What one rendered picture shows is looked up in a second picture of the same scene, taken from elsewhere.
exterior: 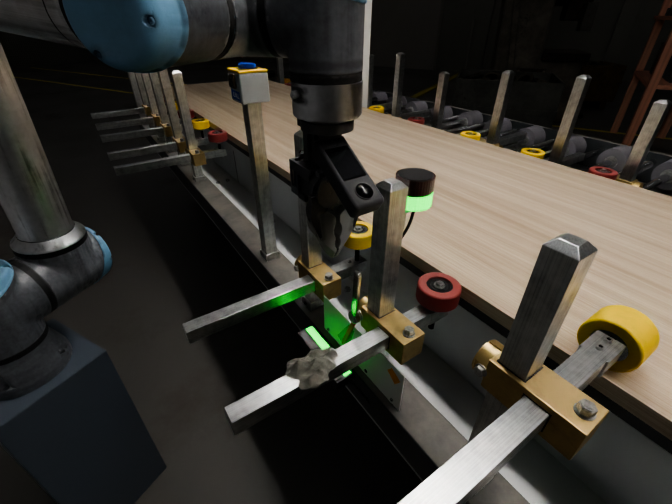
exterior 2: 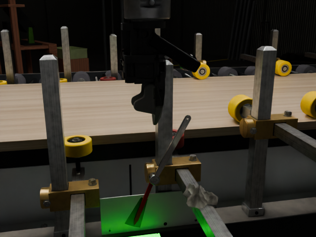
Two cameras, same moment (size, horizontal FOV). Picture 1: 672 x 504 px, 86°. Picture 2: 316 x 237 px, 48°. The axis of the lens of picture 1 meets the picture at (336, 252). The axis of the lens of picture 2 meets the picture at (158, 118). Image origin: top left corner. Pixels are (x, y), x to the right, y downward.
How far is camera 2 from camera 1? 0.70 m
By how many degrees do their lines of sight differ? 62
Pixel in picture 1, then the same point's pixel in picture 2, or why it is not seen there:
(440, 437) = (227, 214)
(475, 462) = (306, 138)
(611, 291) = (204, 108)
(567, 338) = (228, 123)
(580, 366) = not seen: hidden behind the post
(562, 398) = (280, 116)
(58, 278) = not seen: outside the picture
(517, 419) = (286, 127)
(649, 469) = (269, 161)
